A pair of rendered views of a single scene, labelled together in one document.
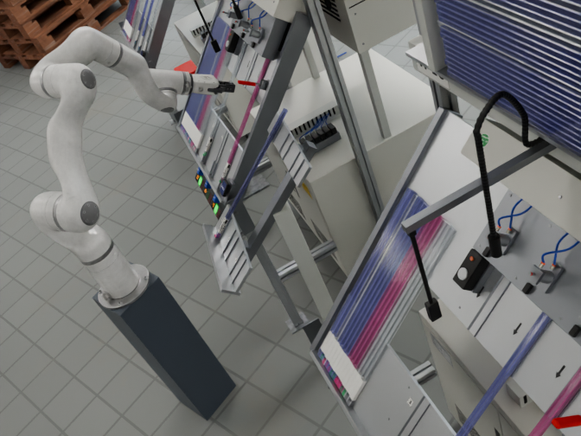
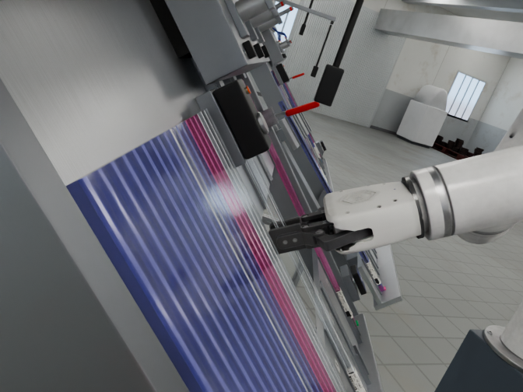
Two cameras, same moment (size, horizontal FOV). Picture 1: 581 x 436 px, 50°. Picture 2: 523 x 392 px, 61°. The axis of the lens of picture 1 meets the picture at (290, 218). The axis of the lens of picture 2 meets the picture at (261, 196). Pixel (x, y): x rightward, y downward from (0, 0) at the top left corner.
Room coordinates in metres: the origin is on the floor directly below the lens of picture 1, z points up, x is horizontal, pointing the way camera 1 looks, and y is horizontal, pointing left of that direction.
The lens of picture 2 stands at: (2.66, 0.02, 1.17)
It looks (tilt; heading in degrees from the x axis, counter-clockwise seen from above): 18 degrees down; 186
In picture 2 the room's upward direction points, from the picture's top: 19 degrees clockwise
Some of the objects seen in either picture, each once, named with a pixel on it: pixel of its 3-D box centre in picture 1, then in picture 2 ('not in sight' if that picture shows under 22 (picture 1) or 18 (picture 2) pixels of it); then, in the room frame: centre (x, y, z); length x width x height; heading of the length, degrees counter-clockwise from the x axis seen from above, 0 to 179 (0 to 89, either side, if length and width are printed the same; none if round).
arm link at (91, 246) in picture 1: (69, 224); not in sight; (1.65, 0.64, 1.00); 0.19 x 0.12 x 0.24; 50
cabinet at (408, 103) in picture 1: (360, 162); not in sight; (2.22, -0.39, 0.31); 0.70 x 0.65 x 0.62; 8
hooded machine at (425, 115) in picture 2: not in sight; (425, 115); (-10.15, 2.04, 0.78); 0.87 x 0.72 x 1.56; 124
